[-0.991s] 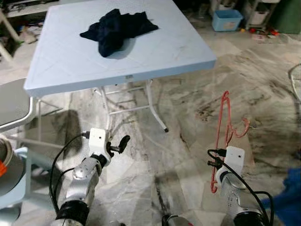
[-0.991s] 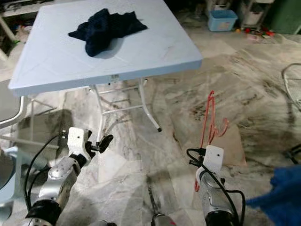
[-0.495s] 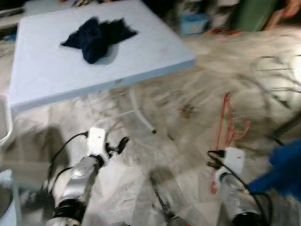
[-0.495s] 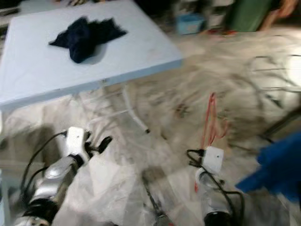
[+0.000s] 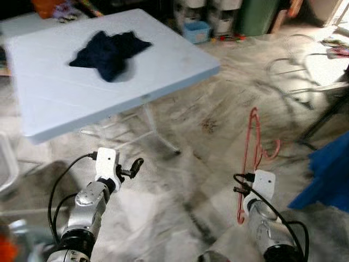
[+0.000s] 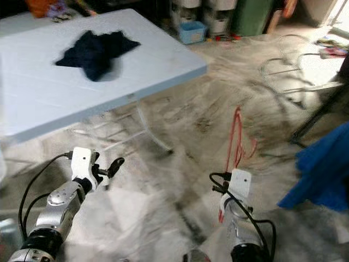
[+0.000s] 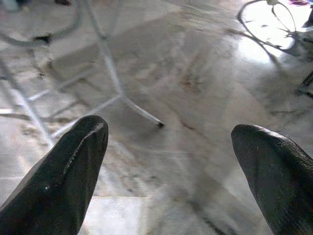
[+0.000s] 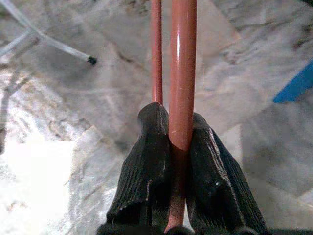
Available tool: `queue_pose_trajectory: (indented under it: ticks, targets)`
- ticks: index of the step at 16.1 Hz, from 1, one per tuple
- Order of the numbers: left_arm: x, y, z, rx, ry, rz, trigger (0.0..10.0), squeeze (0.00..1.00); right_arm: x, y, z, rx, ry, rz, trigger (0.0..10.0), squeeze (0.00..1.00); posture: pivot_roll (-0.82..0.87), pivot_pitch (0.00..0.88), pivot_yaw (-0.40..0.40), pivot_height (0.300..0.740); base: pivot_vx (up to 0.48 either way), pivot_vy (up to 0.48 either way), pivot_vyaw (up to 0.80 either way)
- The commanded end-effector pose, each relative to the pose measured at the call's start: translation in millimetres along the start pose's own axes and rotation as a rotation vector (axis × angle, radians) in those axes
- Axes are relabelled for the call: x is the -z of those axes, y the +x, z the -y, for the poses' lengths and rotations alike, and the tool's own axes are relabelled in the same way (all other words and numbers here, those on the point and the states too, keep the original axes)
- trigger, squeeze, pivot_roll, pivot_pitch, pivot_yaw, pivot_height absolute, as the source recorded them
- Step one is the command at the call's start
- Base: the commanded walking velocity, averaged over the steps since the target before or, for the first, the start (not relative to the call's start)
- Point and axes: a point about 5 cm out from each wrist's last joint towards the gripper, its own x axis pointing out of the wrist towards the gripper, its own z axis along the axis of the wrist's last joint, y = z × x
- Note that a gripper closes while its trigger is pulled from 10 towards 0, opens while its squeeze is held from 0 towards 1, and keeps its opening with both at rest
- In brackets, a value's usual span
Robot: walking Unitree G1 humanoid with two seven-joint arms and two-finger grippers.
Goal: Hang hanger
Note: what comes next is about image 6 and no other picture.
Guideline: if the dark navy shirt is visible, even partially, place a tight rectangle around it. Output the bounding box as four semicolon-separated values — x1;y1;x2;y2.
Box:
55;30;141;82

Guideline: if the white folding table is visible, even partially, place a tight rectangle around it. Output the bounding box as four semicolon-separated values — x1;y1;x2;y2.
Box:
0;8;208;156

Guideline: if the light blue plastic basket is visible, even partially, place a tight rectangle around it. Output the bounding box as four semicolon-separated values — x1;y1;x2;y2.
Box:
177;21;208;44

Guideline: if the white shelf with bins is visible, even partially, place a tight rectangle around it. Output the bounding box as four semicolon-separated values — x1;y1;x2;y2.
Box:
169;0;232;36

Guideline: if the green cabinet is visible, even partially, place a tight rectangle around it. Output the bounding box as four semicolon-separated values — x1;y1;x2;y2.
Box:
229;0;273;36

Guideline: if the light blue shirt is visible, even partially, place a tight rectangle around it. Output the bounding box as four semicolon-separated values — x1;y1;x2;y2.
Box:
277;121;349;212

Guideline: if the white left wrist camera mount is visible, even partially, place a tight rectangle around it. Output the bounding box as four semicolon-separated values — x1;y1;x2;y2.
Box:
71;146;100;192

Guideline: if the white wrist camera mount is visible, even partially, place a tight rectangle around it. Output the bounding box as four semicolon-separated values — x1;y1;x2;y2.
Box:
71;146;100;192
229;168;252;200

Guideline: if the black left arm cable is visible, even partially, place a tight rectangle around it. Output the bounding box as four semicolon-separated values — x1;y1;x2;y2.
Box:
17;153;74;243

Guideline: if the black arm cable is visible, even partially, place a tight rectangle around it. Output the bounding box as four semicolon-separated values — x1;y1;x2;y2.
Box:
208;172;278;262
17;153;74;243

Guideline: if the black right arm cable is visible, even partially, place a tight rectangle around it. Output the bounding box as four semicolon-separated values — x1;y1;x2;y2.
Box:
208;172;278;262

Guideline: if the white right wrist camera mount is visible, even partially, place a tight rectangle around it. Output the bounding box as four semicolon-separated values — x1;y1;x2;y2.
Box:
229;168;252;200

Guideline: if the white wire bouncer frame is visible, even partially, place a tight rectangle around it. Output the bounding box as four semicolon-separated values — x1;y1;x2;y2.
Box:
259;34;349;110

